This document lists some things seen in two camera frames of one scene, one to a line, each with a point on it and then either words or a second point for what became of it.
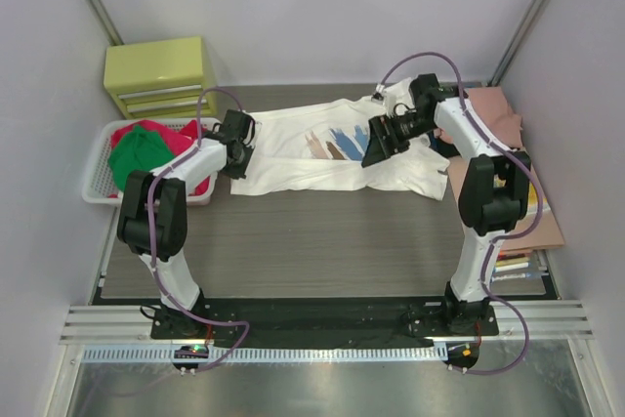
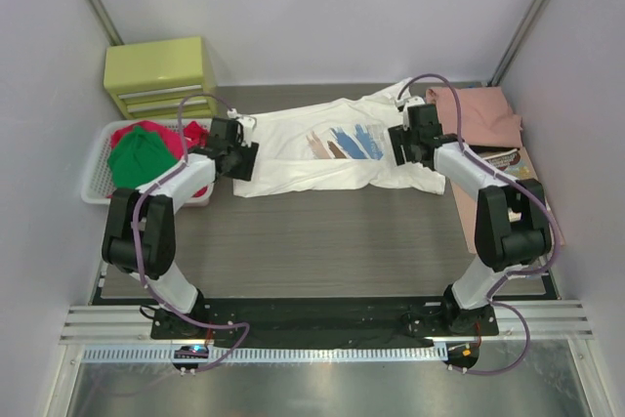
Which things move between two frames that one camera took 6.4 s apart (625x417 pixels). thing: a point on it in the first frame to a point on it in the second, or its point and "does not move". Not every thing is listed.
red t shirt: (176, 138) does not move
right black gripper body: (386, 133) to (399, 145)
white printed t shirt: (320, 148) does not move
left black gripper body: (239, 157) does not move
